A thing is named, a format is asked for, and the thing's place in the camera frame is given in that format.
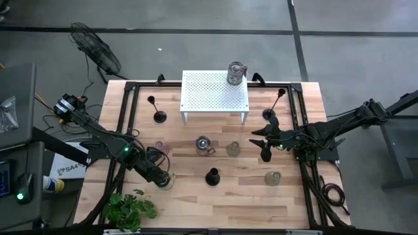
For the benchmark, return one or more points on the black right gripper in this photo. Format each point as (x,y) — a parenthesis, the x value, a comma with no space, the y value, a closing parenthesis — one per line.
(277,140)

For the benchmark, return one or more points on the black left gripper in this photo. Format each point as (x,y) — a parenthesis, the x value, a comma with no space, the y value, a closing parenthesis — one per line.
(153,174)

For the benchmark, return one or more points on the white label jar candle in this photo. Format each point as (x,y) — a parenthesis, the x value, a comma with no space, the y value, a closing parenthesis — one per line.
(170,184)

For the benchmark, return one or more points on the tall black candlestick holder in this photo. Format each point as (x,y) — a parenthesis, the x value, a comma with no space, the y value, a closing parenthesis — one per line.
(268,114)

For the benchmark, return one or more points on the clear ribbed glass candle holder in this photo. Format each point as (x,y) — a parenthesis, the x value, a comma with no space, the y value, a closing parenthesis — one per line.
(233,149)
(272,179)

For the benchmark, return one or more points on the medium black candlestick holder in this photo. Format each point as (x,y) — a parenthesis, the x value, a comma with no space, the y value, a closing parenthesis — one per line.
(212,179)

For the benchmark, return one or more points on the short black candlestick holder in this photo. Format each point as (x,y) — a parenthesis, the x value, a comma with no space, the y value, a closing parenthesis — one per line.
(160,117)

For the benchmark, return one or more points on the brown label jar candle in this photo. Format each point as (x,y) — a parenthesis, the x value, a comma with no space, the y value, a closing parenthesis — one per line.
(235,73)

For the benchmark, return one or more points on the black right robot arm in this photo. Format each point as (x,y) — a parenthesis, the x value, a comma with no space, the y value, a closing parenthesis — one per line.
(326,129)

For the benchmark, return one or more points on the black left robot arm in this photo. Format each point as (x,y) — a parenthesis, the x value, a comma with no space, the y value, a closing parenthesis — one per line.
(98,134)

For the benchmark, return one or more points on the pink ribbed glass candle holder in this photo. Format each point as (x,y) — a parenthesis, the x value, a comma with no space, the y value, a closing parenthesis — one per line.
(162,148)

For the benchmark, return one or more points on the green artificial plant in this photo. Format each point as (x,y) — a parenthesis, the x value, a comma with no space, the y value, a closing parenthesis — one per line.
(127,209)

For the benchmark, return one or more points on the black table clamp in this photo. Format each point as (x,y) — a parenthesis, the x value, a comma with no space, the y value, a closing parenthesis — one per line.
(258,77)
(160,78)

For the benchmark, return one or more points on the white plant pot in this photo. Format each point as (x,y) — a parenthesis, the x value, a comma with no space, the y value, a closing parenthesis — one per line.
(121,231)

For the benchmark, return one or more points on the white perforated metal shelf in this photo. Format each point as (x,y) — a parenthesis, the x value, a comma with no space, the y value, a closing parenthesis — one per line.
(209,94)

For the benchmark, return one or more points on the white cardboard box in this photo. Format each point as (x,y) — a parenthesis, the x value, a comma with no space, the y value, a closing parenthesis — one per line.
(67,169)

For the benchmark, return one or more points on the yellow and white bottle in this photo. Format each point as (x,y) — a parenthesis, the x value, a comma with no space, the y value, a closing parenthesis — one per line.
(54,185)

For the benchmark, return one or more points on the black diagonal support beam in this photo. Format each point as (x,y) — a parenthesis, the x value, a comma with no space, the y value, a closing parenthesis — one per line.
(55,145)

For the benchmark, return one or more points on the dark grey metal stand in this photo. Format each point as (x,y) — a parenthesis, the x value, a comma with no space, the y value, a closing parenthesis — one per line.
(392,140)

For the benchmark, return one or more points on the grey side desk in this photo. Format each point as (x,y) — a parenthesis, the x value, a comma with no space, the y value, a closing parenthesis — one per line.
(19,85)
(32,209)

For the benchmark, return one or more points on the black computer mouse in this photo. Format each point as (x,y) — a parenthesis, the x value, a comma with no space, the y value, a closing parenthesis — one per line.
(24,186)

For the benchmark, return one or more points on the black floor fan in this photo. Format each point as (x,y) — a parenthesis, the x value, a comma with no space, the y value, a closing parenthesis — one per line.
(94,49)

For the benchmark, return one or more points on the black backlit keypad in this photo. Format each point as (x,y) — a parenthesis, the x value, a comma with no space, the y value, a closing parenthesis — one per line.
(5,179)

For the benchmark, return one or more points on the clear plastic bag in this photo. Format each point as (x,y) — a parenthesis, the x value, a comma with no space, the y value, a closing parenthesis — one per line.
(6,114)

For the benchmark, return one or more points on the person's shoe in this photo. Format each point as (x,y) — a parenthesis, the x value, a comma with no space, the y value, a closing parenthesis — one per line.
(3,8)

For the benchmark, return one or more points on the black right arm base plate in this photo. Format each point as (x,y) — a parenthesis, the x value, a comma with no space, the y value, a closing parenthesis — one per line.
(321,154)

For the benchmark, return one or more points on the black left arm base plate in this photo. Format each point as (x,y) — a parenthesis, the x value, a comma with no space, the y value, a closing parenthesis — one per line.
(98,152)

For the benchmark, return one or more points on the black aluminium table frame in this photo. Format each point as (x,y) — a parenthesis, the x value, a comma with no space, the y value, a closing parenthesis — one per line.
(153,85)

